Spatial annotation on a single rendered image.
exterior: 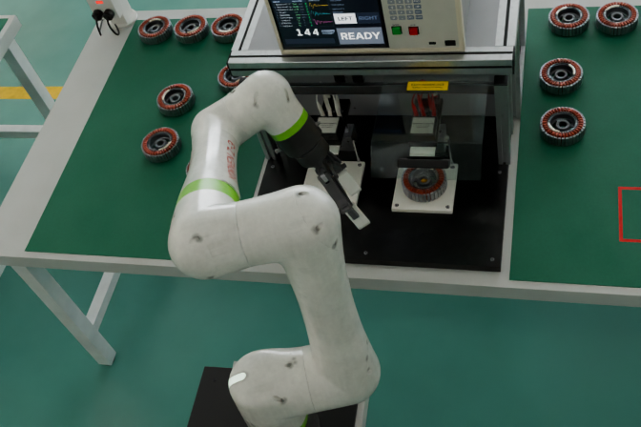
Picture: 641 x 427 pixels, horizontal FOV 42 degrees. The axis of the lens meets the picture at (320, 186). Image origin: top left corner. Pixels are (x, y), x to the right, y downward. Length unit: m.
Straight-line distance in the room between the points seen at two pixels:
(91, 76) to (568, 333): 1.72
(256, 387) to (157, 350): 1.38
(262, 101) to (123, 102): 1.02
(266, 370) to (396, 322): 1.21
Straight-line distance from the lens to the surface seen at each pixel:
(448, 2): 1.82
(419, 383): 2.67
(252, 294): 2.95
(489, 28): 1.96
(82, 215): 2.38
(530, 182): 2.11
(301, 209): 1.30
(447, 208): 2.03
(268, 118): 1.69
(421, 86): 1.92
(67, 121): 2.67
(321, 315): 1.46
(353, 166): 2.16
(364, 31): 1.90
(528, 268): 1.97
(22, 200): 2.52
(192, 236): 1.33
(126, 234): 2.27
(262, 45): 2.05
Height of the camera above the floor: 2.41
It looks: 50 degrees down
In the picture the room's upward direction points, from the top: 18 degrees counter-clockwise
